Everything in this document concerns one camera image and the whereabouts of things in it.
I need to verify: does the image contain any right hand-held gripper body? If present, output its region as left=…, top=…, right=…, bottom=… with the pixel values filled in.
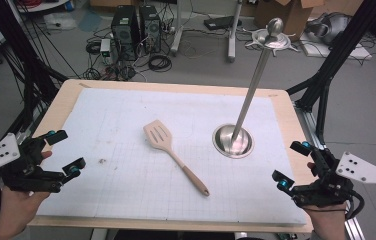
left=292, top=148, right=376, bottom=208

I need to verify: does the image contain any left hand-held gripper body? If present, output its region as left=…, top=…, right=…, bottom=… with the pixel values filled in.
left=0, top=133, right=65, bottom=194

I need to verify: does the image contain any beige slotted spatula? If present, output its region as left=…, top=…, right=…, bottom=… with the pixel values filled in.
left=142, top=119, right=211, bottom=198

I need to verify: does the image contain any person's right hand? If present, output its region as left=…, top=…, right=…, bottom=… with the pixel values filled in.
left=304, top=161, right=350, bottom=240

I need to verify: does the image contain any person's left hand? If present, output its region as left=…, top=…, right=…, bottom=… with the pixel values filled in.
left=0, top=150, right=53, bottom=240

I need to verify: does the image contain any white grid mat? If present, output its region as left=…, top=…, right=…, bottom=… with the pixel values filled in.
left=35, top=87, right=308, bottom=226

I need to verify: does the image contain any steel utensil stand with hooks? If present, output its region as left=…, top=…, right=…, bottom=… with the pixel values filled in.
left=211, top=17, right=300, bottom=159

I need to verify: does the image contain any small white power adapter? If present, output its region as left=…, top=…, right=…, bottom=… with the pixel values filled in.
left=99, top=38, right=112, bottom=58

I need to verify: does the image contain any white flat board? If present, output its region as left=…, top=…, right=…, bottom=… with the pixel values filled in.
left=298, top=31, right=374, bottom=61

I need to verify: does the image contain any clear plastic bag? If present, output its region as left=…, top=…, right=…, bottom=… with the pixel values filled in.
left=43, top=12, right=78, bottom=32

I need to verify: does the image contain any grey bag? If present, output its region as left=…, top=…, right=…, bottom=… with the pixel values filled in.
left=305, top=12, right=353, bottom=46

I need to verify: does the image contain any large black computer tower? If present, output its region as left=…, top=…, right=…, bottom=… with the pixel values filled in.
left=110, top=4, right=141, bottom=63

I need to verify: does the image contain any white round table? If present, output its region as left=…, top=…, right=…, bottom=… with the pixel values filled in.
left=15, top=0, right=71, bottom=14

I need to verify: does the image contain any brown cardboard box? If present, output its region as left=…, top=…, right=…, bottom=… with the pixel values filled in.
left=254, top=0, right=326, bottom=43

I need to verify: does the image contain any white stand leg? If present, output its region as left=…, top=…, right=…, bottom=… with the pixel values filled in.
left=226, top=0, right=244, bottom=63
left=170, top=0, right=186, bottom=56

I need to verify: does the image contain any slim black computer tower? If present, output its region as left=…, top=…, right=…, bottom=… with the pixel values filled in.
left=138, top=4, right=162, bottom=54

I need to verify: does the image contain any flat black box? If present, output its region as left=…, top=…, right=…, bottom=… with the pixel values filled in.
left=203, top=15, right=243, bottom=31

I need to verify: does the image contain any aluminium rail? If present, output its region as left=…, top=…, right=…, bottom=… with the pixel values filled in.
left=294, top=102, right=366, bottom=240

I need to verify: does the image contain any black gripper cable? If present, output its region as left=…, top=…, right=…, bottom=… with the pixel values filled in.
left=342, top=189, right=366, bottom=221

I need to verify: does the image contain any black metal frame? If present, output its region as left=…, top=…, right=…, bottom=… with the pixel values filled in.
left=0, top=0, right=69, bottom=134
left=285, top=0, right=376, bottom=145

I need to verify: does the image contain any coiled black cable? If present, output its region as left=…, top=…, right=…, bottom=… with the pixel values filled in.
left=147, top=53, right=173, bottom=73

